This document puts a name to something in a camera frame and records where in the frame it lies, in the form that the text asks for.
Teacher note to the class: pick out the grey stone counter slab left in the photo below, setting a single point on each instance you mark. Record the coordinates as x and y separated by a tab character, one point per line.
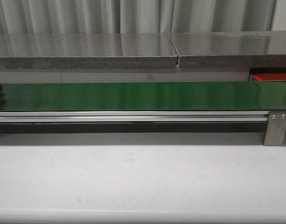
86	51

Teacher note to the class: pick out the grey stone counter slab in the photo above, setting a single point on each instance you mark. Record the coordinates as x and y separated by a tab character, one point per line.
86	51
246	49

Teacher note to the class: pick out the steel conveyor support bracket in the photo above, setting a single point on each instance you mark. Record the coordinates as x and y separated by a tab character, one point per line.
276	129

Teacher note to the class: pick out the red plastic tray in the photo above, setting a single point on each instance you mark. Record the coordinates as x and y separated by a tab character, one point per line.
269	77

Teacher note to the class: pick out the green conveyor belt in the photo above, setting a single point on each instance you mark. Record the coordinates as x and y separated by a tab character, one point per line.
156	96

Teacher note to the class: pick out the aluminium conveyor frame rail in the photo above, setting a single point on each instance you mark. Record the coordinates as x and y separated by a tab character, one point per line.
134	116

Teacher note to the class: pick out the white pleated curtain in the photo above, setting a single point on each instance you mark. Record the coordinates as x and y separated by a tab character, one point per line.
134	16

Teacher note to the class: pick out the grey stone counter slab right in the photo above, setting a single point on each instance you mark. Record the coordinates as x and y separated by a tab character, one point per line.
246	49

